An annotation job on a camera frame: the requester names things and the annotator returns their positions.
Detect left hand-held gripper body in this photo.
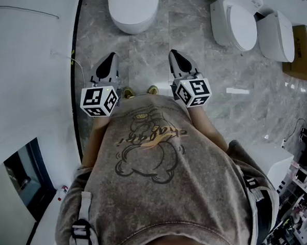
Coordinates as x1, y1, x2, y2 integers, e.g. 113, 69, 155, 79
78, 75, 123, 119

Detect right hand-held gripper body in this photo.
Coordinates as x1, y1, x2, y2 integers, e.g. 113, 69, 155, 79
169, 69, 213, 109

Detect white rounded plastic appliance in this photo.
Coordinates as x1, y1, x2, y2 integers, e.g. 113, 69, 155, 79
108, 0, 163, 26

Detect person's right forearm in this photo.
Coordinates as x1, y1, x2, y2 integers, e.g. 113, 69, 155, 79
187, 103, 230, 157

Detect person's left forearm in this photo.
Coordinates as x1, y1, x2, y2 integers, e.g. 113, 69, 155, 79
79, 115, 115, 170

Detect white toilet bowl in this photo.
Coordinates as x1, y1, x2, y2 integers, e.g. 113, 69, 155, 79
111, 14, 159, 36

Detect white toilet with tank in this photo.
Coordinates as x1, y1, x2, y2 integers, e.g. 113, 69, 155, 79
209, 0, 267, 54

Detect white toilet seat unit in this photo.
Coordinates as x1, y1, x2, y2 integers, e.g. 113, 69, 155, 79
255, 9, 296, 65

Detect person's left yellow shoe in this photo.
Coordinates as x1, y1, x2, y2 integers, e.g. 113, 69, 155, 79
122, 86, 136, 100

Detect person's yellow shoe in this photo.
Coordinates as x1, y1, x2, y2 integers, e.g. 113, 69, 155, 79
146, 84, 160, 96
122, 86, 136, 100

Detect person's right yellow shoe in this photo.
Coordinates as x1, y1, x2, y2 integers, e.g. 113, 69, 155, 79
146, 84, 160, 96

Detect red and white bottle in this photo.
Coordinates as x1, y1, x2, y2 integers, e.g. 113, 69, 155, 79
56, 185, 69, 202

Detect dark framed window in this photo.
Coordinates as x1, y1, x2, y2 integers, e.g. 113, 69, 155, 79
1, 136, 59, 224

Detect brown cardboard box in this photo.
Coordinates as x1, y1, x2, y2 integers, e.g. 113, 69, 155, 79
280, 24, 307, 84

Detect grey printed t-shirt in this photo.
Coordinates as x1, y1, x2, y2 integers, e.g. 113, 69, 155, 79
45, 86, 283, 245

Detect cluttered equipment shelves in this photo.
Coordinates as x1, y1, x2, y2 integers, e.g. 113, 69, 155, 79
257, 120, 307, 245

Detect white wall cable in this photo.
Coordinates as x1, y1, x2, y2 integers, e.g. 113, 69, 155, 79
50, 48, 87, 90

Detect thin grey wall conduit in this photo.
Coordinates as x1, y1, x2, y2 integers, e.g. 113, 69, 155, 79
0, 1, 60, 24

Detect white pedestal cabinet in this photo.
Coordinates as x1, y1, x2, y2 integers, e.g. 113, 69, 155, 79
244, 142, 297, 192

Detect right grey harness strap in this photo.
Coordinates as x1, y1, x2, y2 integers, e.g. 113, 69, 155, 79
239, 161, 276, 245

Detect grey harness strap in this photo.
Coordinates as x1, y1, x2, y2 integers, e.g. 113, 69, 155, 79
239, 161, 276, 245
66, 190, 96, 245

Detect left grey harness strap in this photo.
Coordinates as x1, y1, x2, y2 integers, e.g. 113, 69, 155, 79
66, 190, 96, 245

